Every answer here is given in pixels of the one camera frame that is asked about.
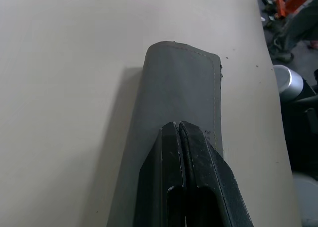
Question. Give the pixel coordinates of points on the grey fabric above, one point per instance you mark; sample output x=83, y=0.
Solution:
x=179, y=88

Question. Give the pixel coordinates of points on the orange pallet jack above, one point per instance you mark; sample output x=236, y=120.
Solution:
x=290, y=3

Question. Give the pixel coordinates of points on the person leg grey trousers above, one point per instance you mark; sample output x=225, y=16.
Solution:
x=298, y=30

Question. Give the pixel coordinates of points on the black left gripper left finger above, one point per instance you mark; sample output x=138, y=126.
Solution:
x=164, y=177

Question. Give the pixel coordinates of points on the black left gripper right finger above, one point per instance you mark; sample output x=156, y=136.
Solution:
x=211, y=187

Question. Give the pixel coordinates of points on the silver robot body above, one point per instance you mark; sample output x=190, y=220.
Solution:
x=288, y=83

